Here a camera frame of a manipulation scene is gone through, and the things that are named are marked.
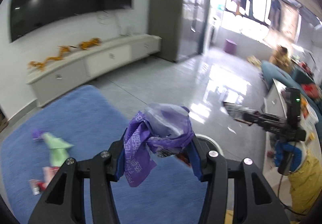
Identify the pink red snack wrapper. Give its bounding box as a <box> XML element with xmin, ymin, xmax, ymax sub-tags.
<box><xmin>28</xmin><ymin>166</ymin><xmax>61</xmax><ymax>197</ymax></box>

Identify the green paper wrapper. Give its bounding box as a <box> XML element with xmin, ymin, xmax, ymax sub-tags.
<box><xmin>41</xmin><ymin>132</ymin><xmax>74</xmax><ymax>167</ymax></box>

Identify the dark chocolate bar wrapper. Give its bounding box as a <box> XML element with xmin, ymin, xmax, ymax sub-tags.
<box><xmin>222</xmin><ymin>102</ymin><xmax>251</xmax><ymax>125</ymax></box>

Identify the purple tissue wrapper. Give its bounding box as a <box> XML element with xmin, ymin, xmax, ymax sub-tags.
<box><xmin>123</xmin><ymin>103</ymin><xmax>194</xmax><ymax>188</ymax></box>

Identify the white round trash bin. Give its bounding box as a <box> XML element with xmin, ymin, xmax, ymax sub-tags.
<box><xmin>195</xmin><ymin>133</ymin><xmax>224</xmax><ymax>157</ymax></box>

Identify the blue white gloved right hand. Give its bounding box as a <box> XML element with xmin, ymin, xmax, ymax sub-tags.
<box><xmin>273</xmin><ymin>140</ymin><xmax>307</xmax><ymax>176</ymax></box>

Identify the white coffee table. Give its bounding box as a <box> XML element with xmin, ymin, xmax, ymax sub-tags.
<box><xmin>261</xmin><ymin>78</ymin><xmax>320</xmax><ymax>189</ymax></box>

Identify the teal sofa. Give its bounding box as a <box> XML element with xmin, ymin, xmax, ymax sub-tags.
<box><xmin>261</xmin><ymin>60</ymin><xmax>321</xmax><ymax>115</ymax></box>

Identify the yellow sleeve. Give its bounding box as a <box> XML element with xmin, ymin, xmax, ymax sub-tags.
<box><xmin>288</xmin><ymin>150</ymin><xmax>321</xmax><ymax>214</ymax></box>

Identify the purple stool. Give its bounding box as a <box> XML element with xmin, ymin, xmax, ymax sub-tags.
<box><xmin>224</xmin><ymin>39</ymin><xmax>237</xmax><ymax>55</ymax></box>

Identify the white grey tv cabinet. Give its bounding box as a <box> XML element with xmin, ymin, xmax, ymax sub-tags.
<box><xmin>27</xmin><ymin>34</ymin><xmax>161</xmax><ymax>107</ymax></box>

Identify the golden tiger figurine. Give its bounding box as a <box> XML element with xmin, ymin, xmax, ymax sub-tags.
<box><xmin>79</xmin><ymin>37</ymin><xmax>101</xmax><ymax>50</ymax></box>

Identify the golden dragon figurine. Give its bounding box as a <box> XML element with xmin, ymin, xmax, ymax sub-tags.
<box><xmin>27</xmin><ymin>46</ymin><xmax>76</xmax><ymax>71</ymax></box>

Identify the grey tall refrigerator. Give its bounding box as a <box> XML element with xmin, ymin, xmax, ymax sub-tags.
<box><xmin>149</xmin><ymin>0</ymin><xmax>210</xmax><ymax>62</ymax></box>

